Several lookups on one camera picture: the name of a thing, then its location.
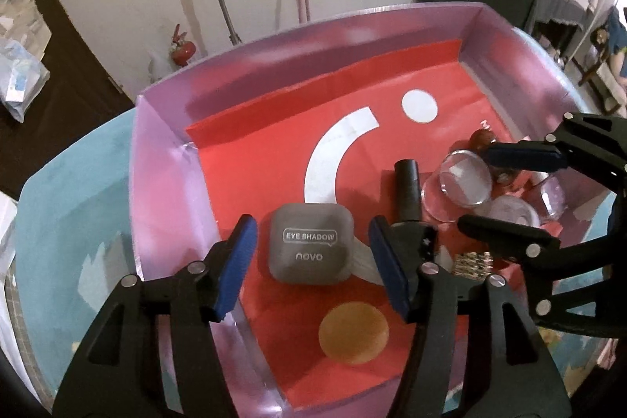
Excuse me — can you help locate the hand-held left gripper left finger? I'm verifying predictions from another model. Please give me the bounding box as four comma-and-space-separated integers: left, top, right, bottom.
51, 214, 259, 418

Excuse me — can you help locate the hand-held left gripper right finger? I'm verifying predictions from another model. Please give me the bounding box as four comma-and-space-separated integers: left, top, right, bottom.
368, 215, 574, 418

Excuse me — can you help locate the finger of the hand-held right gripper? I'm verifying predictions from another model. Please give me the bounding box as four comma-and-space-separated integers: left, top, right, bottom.
484, 113, 627, 199
457, 215, 627, 339

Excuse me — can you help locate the studded metal block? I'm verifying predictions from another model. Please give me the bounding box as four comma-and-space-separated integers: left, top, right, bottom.
453, 252, 493, 279

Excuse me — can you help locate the clear glass jar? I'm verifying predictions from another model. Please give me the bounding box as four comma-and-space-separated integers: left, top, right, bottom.
421, 148, 492, 223

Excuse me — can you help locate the orange round disc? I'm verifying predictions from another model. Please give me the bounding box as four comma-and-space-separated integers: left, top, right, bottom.
318, 302, 390, 366

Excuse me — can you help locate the grey eye shadow case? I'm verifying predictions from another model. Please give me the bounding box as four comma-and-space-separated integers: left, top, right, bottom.
267, 203, 354, 286

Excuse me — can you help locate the black nail polish bottle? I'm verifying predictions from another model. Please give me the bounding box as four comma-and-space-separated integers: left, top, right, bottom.
391, 159, 438, 264

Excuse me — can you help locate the pink cardboard box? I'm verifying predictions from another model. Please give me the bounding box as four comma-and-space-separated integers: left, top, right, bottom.
130, 1, 613, 418

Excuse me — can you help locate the wooden chair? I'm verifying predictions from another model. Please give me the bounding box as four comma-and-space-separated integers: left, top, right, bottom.
571, 26, 623, 115

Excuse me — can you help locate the red paper liner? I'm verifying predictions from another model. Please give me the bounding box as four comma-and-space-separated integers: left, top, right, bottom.
185, 38, 540, 404

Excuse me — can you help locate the red fire extinguisher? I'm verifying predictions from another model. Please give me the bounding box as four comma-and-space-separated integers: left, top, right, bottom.
169, 24, 197, 66

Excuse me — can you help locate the dark wooden door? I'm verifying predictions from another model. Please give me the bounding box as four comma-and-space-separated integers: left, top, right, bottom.
0, 0, 135, 203

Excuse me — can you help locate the clear plastic bag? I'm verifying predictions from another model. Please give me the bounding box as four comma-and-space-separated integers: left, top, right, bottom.
0, 36, 52, 125

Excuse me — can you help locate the clear hanging organizer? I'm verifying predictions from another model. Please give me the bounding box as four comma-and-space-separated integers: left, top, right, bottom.
0, 0, 52, 51

